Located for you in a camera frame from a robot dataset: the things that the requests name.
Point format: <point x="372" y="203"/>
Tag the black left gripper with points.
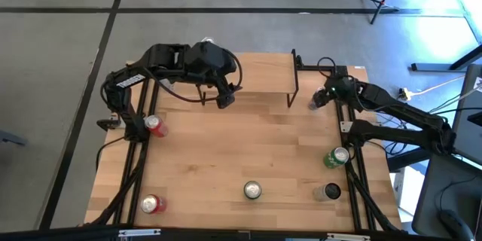
<point x="211" y="62"/>

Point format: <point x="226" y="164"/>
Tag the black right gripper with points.
<point x="337" y="90"/>

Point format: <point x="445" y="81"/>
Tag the tall white slim can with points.
<point x="168" y="84"/>

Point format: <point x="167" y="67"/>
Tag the green soda can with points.
<point x="252" y="190"/>
<point x="336" y="157"/>

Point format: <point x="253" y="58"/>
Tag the red soda can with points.
<point x="152" y="204"/>
<point x="156" y="125"/>

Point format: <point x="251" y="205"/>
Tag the tall beige can black lid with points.
<point x="327" y="192"/>

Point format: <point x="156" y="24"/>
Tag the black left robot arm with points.
<point x="124" y="83"/>

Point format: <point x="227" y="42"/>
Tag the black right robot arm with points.
<point x="399" y="108"/>

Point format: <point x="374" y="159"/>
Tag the wooden shelf with black legs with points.
<point x="263" y="71"/>

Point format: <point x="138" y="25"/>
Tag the silver mounting plate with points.
<point x="345" y="126"/>

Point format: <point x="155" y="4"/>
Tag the black desk foot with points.
<point x="433" y="67"/>

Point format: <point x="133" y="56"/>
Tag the grey desk panel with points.
<point x="468" y="116"/>

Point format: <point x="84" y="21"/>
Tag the black crossbeam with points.
<point x="226" y="236"/>

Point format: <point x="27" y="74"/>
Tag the grey desk top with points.
<point x="448" y="196"/>

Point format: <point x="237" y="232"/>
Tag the black computer mouse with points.
<point x="455" y="224"/>

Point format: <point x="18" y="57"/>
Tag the grey chair base leg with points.
<point x="11" y="137"/>

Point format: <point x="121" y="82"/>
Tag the black aluminium table frame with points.
<point x="312" y="68"/>

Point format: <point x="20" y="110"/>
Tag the silver metal bracket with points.
<point x="348" y="237"/>
<point x="139" y="232"/>

